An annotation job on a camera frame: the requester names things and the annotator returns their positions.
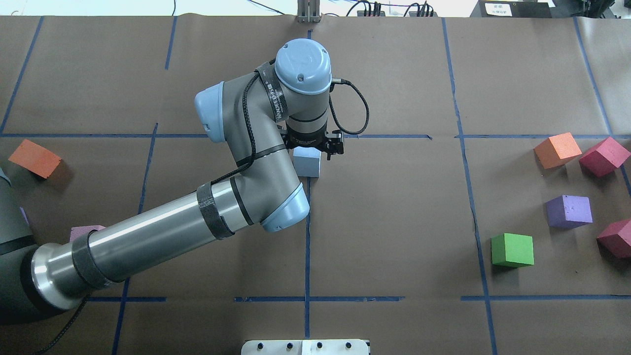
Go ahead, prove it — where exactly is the red foam block near tray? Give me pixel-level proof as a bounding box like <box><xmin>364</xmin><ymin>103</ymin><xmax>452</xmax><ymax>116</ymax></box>
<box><xmin>596</xmin><ymin>219</ymin><xmax>631</xmax><ymax>259</ymax></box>

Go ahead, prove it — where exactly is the orange foam block group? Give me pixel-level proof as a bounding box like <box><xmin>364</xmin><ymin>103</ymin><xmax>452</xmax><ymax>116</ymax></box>
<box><xmin>8</xmin><ymin>139</ymin><xmax>62</xmax><ymax>179</ymax></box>
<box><xmin>533</xmin><ymin>132</ymin><xmax>582</xmax><ymax>169</ymax></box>

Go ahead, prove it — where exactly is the purple foam block right group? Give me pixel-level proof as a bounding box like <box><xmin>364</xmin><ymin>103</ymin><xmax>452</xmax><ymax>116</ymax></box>
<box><xmin>545</xmin><ymin>195</ymin><xmax>594</xmax><ymax>229</ymax></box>

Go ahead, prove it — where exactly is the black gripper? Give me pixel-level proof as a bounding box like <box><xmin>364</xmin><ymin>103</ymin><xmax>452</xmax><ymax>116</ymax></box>
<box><xmin>282</xmin><ymin>127</ymin><xmax>345</xmax><ymax>159</ymax></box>

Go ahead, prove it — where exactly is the dark red foam block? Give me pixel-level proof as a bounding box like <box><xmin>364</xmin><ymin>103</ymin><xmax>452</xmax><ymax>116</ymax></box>
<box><xmin>579</xmin><ymin>137</ymin><xmax>631</xmax><ymax>178</ymax></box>

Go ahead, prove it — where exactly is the orange foam block left group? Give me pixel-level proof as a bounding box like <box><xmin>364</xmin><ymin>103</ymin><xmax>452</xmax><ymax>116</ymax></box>
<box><xmin>8</xmin><ymin>139</ymin><xmax>62</xmax><ymax>179</ymax></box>

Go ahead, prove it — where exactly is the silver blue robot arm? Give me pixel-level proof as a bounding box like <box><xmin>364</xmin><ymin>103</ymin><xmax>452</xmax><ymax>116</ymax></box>
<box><xmin>0</xmin><ymin>38</ymin><xmax>343</xmax><ymax>325</ymax></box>

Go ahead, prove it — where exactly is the black rectangular device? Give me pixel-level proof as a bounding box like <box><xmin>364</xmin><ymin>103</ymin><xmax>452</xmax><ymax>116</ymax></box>
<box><xmin>469</xmin><ymin>0</ymin><xmax>552</xmax><ymax>18</ymax></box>

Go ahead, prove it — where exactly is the aluminium frame post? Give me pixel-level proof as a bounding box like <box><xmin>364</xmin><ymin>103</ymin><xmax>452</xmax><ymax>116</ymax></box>
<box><xmin>296</xmin><ymin>0</ymin><xmax>321</xmax><ymax>23</ymax></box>

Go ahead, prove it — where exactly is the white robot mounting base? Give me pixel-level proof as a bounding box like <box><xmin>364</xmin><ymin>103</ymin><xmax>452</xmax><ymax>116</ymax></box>
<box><xmin>241</xmin><ymin>339</ymin><xmax>371</xmax><ymax>355</ymax></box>

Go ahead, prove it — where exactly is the pink foam block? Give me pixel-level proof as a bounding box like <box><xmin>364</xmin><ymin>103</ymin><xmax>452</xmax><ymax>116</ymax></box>
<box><xmin>69</xmin><ymin>225</ymin><xmax>105</xmax><ymax>243</ymax></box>

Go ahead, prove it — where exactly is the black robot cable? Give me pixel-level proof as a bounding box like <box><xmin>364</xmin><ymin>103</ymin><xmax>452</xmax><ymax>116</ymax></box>
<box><xmin>329</xmin><ymin>77</ymin><xmax>370</xmax><ymax>136</ymax></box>

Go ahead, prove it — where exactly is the orange foam block right group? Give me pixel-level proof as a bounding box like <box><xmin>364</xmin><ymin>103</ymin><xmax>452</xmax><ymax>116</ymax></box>
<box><xmin>533</xmin><ymin>132</ymin><xmax>582</xmax><ymax>169</ymax></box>

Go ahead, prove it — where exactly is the green foam block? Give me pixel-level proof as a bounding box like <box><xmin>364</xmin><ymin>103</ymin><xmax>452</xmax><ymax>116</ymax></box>
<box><xmin>491</xmin><ymin>232</ymin><xmax>535</xmax><ymax>268</ymax></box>

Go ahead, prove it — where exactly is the orange black connector box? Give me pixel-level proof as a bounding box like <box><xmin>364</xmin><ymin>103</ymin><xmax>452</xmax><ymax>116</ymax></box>
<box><xmin>347</xmin><ymin>0</ymin><xmax>386</xmax><ymax>17</ymax></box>
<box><xmin>403</xmin><ymin>1</ymin><xmax>436</xmax><ymax>17</ymax></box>

